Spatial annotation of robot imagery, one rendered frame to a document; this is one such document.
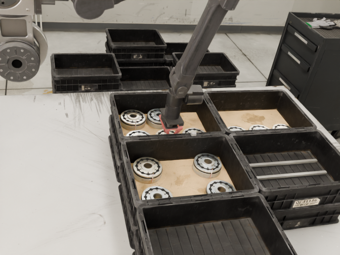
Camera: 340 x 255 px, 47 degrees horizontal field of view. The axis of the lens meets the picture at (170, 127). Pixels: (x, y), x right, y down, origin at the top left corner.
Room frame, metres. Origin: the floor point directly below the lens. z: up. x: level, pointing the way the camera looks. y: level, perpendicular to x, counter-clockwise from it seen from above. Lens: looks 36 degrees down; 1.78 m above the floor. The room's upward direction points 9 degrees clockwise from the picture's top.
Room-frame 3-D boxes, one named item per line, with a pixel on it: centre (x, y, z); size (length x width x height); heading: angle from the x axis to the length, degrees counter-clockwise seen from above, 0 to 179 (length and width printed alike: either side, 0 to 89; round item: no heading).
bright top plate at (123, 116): (1.29, 0.15, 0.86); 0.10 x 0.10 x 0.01
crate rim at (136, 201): (0.98, -0.08, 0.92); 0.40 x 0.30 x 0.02; 110
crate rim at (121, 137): (1.26, 0.03, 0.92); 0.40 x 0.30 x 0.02; 110
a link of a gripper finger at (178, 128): (1.19, 0.00, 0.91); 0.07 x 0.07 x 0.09; 24
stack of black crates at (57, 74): (2.15, 0.58, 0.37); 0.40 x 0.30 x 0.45; 111
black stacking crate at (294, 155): (1.12, -0.45, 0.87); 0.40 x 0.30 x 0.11; 110
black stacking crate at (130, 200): (0.98, -0.08, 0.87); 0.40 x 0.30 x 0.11; 110
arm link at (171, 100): (1.20, -0.01, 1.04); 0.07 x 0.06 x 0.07; 112
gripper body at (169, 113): (1.20, 0.00, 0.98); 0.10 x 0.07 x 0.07; 24
